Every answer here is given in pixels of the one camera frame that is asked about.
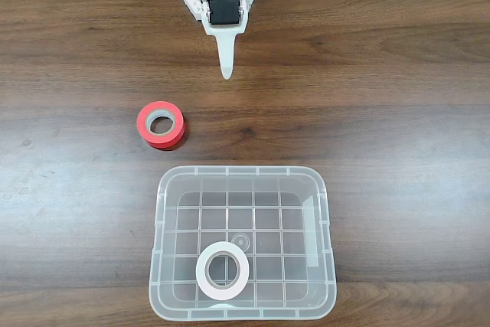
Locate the white tape roll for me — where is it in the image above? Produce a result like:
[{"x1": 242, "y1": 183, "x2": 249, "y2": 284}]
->
[{"x1": 195, "y1": 240, "x2": 251, "y2": 301}]

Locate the clear plastic box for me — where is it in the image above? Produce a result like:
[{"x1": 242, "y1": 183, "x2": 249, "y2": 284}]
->
[{"x1": 148, "y1": 165, "x2": 338, "y2": 322}]

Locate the red tape roll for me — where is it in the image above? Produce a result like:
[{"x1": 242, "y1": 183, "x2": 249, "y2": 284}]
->
[{"x1": 136, "y1": 100, "x2": 188, "y2": 151}]

